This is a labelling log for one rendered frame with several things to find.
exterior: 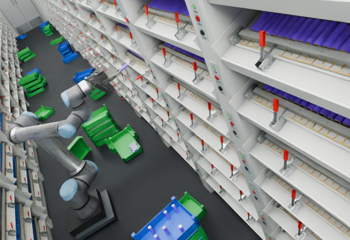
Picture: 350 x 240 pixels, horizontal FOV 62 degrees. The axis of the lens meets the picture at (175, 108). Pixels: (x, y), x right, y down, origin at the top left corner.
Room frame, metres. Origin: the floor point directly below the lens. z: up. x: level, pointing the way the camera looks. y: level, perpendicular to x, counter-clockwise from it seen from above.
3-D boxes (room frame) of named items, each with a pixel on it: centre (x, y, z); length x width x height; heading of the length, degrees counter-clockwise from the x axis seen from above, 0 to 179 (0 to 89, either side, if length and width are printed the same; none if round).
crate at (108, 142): (2.48, 0.63, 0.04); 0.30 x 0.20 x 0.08; 106
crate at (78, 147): (2.49, 1.11, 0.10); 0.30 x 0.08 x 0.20; 141
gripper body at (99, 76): (1.64, 0.35, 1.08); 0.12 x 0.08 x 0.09; 106
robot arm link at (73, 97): (1.59, 0.51, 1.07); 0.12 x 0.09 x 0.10; 106
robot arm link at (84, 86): (1.62, 0.43, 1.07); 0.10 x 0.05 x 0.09; 16
